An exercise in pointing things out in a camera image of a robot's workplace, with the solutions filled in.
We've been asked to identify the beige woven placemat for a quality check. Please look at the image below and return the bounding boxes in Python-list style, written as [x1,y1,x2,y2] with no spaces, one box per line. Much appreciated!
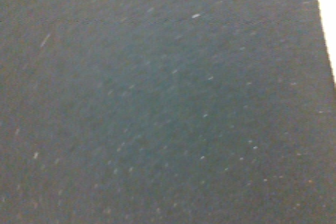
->
[318,0,336,86]

